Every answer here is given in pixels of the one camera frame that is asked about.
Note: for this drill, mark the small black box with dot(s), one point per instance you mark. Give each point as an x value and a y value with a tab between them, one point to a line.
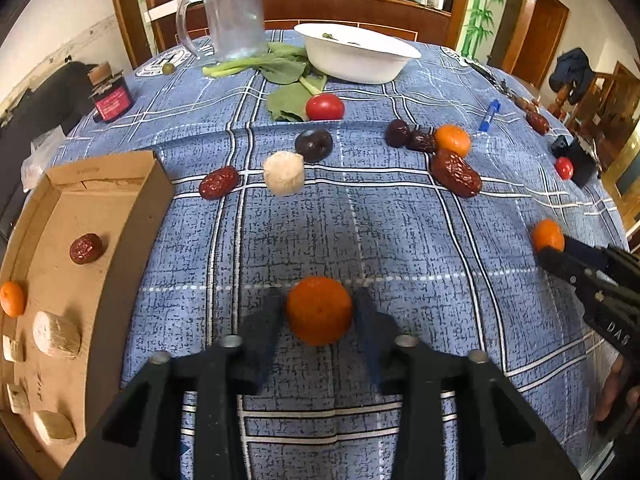
582	160

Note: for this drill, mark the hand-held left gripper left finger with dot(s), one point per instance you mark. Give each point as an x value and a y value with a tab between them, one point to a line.
265	330

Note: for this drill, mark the small orange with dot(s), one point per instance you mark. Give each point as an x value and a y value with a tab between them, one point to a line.
11	299
546	234
452	140

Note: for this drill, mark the black seat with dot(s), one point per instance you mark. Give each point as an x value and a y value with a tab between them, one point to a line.
45	105

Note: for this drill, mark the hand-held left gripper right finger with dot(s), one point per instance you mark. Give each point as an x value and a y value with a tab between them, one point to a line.
372	340

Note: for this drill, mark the wooden chair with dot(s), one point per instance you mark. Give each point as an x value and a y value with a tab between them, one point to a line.
610	105

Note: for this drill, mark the blue pen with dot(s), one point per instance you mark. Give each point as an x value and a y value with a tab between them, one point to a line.
490	115

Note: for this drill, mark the brown wooden door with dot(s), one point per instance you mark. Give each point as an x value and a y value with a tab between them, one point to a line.
542	40

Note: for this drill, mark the white yam cylinder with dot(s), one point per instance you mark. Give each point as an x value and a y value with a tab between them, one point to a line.
56	335

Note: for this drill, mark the brown cardboard box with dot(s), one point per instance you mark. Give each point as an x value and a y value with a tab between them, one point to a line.
65	280

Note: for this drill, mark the dark purple plum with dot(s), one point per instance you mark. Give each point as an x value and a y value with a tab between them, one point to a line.
314	145
397	133

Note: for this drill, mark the dark jar with red label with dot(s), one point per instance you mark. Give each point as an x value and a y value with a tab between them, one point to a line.
111	97

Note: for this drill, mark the wooden counter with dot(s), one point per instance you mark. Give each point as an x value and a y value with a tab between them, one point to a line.
310	7

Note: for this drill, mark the large red jujube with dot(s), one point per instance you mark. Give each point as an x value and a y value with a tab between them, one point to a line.
456	172

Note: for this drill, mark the white bowl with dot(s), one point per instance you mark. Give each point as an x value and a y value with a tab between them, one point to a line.
357	57

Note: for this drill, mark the dark jacket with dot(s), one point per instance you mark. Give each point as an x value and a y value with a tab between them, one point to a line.
572	72

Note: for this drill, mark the green bamboo wall decal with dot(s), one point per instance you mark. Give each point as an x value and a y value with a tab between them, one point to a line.
482	10

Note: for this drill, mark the person's right hand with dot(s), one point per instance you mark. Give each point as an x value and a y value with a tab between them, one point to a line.
611	390

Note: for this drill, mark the loose green leaf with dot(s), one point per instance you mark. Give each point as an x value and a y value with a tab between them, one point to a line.
287	102

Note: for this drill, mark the crumpled white plastic bag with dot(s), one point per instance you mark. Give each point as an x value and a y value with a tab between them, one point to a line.
35	162

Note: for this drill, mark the green olive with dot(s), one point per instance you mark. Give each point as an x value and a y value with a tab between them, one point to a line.
168	68

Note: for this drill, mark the large orange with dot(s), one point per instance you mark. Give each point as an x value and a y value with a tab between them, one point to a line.
320	310

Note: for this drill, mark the white yam chunk front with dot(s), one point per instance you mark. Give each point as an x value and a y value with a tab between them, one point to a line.
54	427

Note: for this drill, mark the dark dried date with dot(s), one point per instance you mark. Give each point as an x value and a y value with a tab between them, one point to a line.
422	141

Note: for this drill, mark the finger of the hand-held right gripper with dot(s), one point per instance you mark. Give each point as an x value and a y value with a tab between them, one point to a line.
565	267
587	254

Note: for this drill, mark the clear glass mug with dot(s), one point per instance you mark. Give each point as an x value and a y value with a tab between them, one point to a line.
235	15

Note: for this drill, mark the small red tomato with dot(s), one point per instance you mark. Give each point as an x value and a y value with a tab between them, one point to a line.
564	168

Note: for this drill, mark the green bok choy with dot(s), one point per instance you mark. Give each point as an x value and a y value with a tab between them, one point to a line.
270	62

